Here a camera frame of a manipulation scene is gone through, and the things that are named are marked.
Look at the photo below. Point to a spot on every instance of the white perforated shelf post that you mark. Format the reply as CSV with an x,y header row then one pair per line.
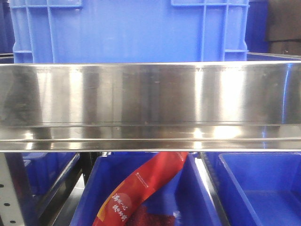
x,y
10,212

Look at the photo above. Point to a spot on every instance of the stainless steel rail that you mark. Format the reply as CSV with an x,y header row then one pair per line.
x,y
205,106

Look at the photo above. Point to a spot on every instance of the middle blue bin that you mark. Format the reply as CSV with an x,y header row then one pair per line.
x,y
184,199

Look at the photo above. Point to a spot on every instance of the red snack package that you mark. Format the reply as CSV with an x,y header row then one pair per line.
x,y
142,183

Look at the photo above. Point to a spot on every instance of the blue bin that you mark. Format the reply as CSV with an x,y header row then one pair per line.
x,y
258,189
184,199
44,168

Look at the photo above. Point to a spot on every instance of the right blue bin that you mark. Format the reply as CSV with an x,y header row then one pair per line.
x,y
258,189

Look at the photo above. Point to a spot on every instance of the left blue bin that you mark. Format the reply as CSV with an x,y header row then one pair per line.
x,y
44,168

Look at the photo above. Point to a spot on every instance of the large blue plastic crate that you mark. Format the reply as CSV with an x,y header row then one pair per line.
x,y
123,31

